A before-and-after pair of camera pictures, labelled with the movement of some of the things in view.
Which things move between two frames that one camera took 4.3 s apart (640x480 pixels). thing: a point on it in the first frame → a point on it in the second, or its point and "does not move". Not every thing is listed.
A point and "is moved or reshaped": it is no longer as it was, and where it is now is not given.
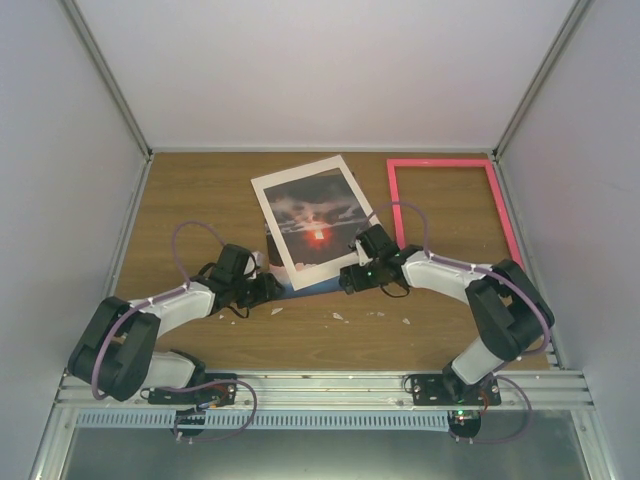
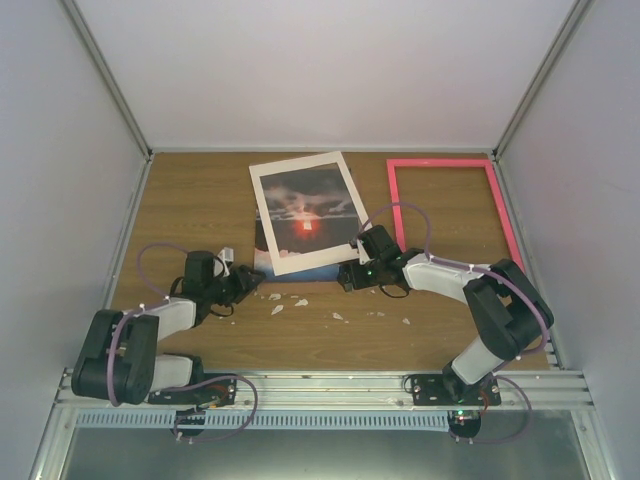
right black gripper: x=351 y=277 does not move
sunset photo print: x=318 y=219 is moved or reshaped
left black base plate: x=215 y=394 does not move
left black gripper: x=266 y=290 → x=243 y=283
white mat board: x=305 y=277 → x=294 y=263
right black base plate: x=449 y=390 does not move
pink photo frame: x=495 y=191 does not move
